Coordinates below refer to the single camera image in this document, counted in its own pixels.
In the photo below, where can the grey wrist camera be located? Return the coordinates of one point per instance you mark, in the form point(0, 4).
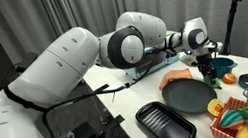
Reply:
point(216, 46)

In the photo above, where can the striped watermelon slice plush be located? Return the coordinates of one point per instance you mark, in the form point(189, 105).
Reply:
point(230, 118)

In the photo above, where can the orange cloth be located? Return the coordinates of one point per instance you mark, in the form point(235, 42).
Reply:
point(176, 75)

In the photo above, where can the orange fruit plush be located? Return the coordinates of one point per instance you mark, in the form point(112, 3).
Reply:
point(218, 108)
point(229, 78)

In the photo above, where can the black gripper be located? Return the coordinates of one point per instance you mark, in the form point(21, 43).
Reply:
point(206, 59)

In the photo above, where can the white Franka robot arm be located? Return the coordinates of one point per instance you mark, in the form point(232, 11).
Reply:
point(62, 62)

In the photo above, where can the teal toy pot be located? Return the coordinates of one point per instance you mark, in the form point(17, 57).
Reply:
point(225, 66)

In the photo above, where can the light blue toy oven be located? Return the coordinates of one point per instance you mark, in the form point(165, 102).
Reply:
point(157, 65)

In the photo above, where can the grey curtain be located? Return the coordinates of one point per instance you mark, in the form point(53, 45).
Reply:
point(30, 17)

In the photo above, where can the black grill tray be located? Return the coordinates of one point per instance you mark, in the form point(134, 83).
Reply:
point(166, 125)

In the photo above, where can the green pear plush toy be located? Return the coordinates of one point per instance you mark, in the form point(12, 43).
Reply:
point(216, 84)

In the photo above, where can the grey plate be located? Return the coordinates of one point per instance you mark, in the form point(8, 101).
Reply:
point(189, 96)

